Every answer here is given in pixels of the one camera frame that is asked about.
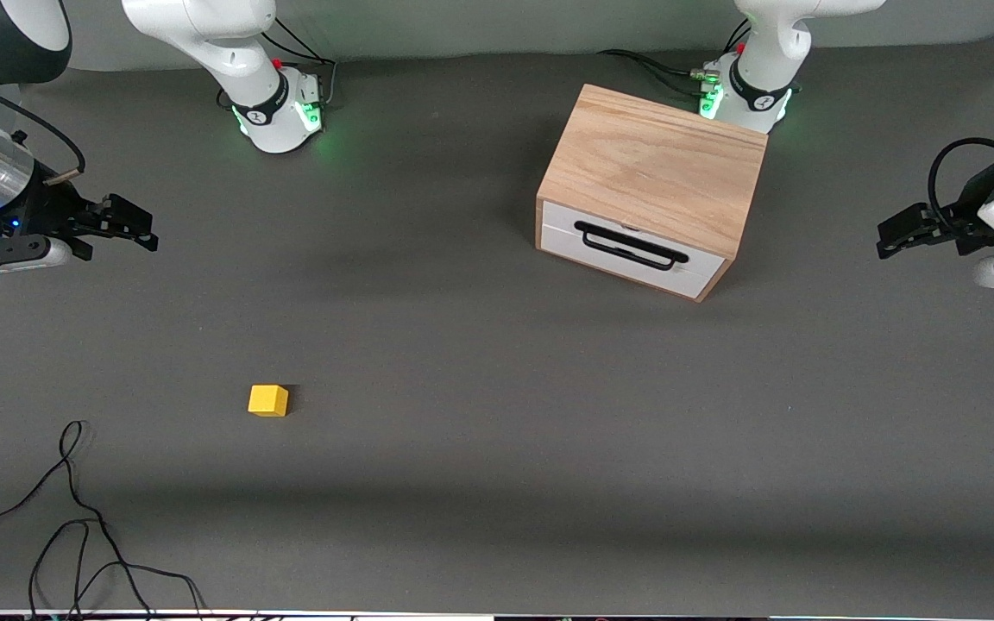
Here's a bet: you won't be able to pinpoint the yellow wooden block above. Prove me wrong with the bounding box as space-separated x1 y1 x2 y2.
248 384 290 418

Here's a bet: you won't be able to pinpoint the white drawer with black handle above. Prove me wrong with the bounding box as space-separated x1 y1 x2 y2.
540 200 733 301

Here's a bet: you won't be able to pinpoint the wooden drawer cabinet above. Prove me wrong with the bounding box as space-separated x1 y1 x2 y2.
536 84 769 303

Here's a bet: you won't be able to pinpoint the dark grey table mat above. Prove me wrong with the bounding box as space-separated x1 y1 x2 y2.
0 30 994 615

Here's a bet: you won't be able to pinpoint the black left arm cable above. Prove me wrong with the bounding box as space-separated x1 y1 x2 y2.
928 137 994 235

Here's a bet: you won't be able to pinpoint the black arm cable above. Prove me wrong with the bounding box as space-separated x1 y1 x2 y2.
928 137 994 235
0 71 86 187

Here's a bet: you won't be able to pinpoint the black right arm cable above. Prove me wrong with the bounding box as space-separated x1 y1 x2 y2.
0 71 86 187

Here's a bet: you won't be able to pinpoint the black right arm base cables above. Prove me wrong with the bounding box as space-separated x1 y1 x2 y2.
217 17 339 111

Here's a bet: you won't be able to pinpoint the black arm base cables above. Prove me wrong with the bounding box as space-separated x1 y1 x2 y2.
598 19 752 97
217 17 339 111

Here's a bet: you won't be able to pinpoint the thin black loose cable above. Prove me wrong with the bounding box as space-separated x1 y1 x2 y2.
28 517 207 620
0 420 154 620

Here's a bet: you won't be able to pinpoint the black left arm base cables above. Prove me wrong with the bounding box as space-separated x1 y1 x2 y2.
598 19 752 97

